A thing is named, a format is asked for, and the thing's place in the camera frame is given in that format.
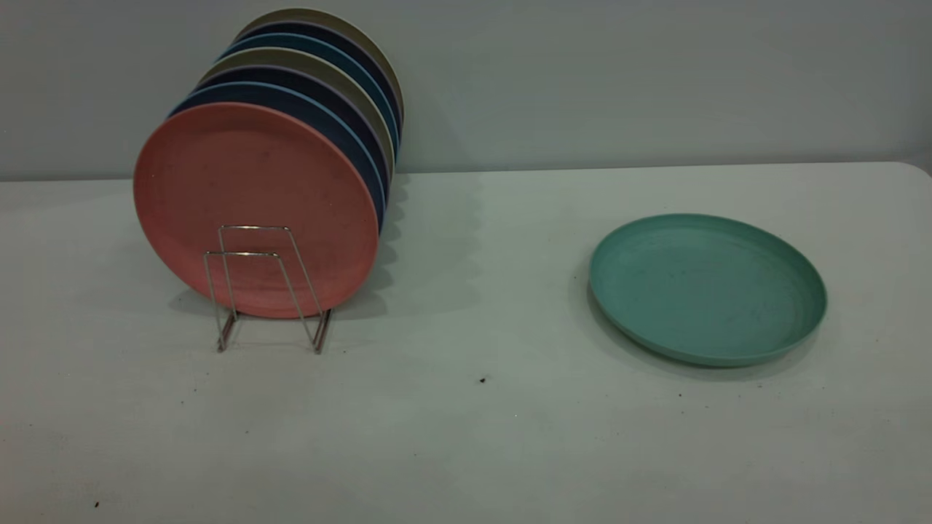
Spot metal wire plate rack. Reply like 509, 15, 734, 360
203, 225, 334, 354

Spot blue plate with light rim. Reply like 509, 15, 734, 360
218, 33, 401, 158
169, 81, 387, 234

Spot beige round plate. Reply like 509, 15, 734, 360
198, 47, 397, 183
237, 7, 406, 126

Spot pink round plate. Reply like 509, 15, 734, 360
133, 102, 381, 319

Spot green round plate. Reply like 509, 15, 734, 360
588, 213, 829, 368

